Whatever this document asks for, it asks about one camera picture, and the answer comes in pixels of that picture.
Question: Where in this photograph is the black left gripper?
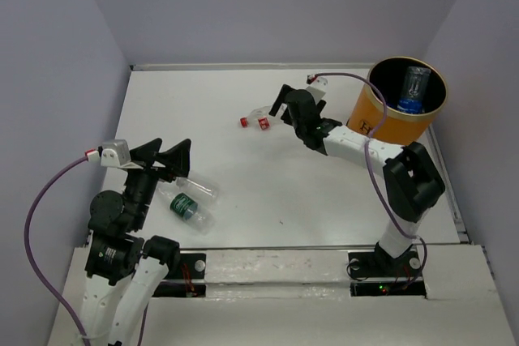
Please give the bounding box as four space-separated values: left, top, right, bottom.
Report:
123 135 192 227

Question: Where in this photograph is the red cap small bottle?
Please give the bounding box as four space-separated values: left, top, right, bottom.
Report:
239 106 276 130

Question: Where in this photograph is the clear plastic bottle no label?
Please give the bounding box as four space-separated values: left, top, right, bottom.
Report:
176 174 220 205

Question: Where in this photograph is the green label plastic bottle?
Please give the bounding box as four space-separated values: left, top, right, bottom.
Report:
157 186 215 235

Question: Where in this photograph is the blue label bottle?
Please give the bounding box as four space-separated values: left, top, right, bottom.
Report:
397 66 431 114

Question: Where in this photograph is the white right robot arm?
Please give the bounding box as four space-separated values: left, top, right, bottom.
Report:
269 84 445 275

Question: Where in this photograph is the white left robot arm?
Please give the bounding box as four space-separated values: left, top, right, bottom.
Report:
79 138 191 345

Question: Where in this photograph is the orange cylindrical bin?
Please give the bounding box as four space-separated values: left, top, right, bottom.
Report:
347 57 448 145

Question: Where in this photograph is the silver bolt left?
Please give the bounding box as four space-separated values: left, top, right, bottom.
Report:
194 260 206 272

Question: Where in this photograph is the silver bolt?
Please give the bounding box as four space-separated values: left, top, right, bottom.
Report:
349 258 360 271
194 260 206 272

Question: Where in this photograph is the silver bolt right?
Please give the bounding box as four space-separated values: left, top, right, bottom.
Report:
349 258 360 271

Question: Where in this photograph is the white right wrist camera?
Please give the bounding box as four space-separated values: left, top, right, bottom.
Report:
306 75 328 103

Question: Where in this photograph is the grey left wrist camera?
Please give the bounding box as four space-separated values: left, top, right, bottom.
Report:
84 139 131 168

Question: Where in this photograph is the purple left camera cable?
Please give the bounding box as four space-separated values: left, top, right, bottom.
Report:
24 156 92 342

